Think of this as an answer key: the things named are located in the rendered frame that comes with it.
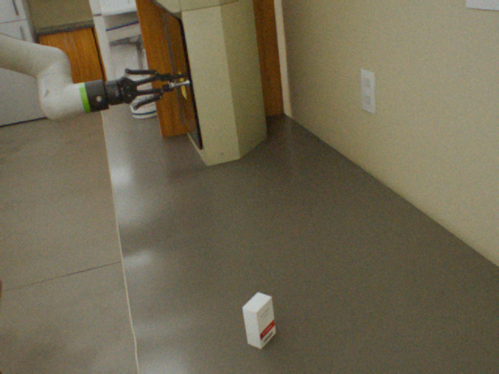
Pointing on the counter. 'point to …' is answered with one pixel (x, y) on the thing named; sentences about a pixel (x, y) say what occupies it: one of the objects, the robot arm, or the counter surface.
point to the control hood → (170, 5)
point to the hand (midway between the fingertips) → (172, 81)
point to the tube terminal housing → (224, 76)
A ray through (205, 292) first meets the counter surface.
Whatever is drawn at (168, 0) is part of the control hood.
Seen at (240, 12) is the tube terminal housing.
